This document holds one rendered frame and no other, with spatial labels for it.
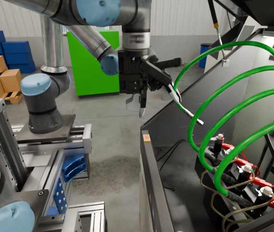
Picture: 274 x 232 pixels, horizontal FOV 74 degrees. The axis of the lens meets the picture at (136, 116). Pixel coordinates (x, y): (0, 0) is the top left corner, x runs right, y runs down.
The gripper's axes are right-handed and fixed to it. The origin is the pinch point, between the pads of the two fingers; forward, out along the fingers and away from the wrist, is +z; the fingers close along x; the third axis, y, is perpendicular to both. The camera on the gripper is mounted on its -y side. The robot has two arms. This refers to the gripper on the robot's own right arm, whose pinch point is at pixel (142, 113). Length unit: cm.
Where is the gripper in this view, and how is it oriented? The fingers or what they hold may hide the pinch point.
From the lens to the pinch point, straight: 59.3
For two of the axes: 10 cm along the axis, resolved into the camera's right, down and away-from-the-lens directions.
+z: 0.0, 8.8, 4.7
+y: -10.0, 0.4, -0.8
